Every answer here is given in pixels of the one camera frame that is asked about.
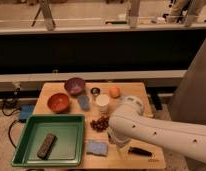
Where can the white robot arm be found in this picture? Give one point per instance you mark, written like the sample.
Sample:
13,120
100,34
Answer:
128,122

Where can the dark rectangular block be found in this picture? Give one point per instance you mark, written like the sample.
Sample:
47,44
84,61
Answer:
46,146

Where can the blue folded cloth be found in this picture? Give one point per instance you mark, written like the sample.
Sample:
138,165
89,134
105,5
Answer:
83,101

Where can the bunch of dark grapes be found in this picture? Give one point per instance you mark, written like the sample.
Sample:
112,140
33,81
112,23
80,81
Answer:
100,125

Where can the blue sponge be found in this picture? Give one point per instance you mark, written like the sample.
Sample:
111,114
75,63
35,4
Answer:
97,148

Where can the green plastic tray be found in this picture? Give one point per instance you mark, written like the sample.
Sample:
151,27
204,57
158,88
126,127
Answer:
67,149

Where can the blue box on floor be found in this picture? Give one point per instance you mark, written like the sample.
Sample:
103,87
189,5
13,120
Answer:
26,111

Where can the wooden board table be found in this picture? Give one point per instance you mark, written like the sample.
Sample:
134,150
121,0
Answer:
117,158

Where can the purple bowl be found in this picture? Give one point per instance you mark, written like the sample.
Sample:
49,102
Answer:
75,86

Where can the white paper cup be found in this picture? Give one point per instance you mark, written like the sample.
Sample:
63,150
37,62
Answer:
102,102

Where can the red-orange bowl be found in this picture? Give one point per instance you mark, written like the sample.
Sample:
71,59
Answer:
58,103

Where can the orange fruit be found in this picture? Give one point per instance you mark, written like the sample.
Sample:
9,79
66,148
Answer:
114,92

